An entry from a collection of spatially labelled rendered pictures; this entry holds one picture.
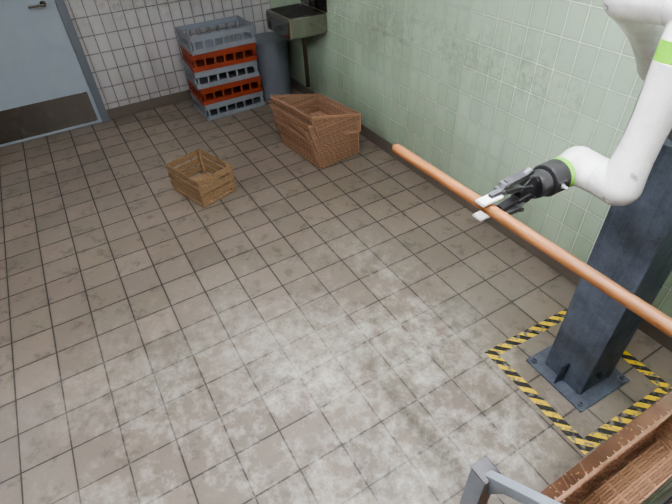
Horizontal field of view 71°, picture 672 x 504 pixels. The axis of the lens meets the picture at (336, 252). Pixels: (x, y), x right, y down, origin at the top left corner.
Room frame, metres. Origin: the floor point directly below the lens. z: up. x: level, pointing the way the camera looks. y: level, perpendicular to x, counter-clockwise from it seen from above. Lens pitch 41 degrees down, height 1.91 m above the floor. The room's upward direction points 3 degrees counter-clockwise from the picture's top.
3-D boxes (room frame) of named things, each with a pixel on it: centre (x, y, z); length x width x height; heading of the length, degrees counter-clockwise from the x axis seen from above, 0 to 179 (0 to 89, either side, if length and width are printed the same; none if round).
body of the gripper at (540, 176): (1.04, -0.53, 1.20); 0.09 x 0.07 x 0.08; 119
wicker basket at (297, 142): (3.52, 0.11, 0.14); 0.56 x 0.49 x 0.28; 34
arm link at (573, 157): (1.12, -0.69, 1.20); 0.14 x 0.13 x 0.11; 119
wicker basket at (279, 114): (3.51, 0.12, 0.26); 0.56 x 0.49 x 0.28; 35
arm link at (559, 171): (1.08, -0.60, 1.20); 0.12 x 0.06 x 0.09; 29
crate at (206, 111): (4.51, 0.98, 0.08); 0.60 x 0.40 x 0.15; 120
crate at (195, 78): (4.51, 0.99, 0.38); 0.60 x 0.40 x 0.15; 117
